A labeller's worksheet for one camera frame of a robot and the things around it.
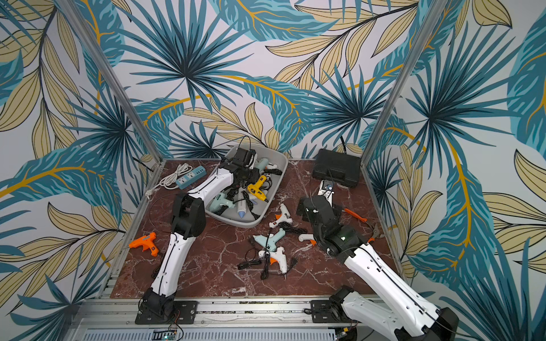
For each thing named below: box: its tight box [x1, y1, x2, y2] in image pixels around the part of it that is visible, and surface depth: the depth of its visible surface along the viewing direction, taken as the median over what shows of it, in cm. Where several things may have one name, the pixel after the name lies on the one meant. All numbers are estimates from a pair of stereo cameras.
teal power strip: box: [175, 165, 207, 190], surface depth 111 cm
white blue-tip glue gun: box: [236, 196, 247, 219], surface depth 98 cm
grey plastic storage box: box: [204, 144, 288, 228], surface depth 101 cm
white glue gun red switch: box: [268, 203, 293, 229], surface depth 97 cm
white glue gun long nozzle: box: [297, 233, 315, 243], surface depth 90 cm
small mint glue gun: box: [253, 228, 286, 252], surface depth 90 cm
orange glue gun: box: [128, 231, 160, 257], surface depth 90 cm
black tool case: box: [312, 148, 362, 189], surface depth 113 cm
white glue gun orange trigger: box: [258, 246, 288, 280], surface depth 86 cm
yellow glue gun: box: [247, 174, 267, 202], surface depth 102 cm
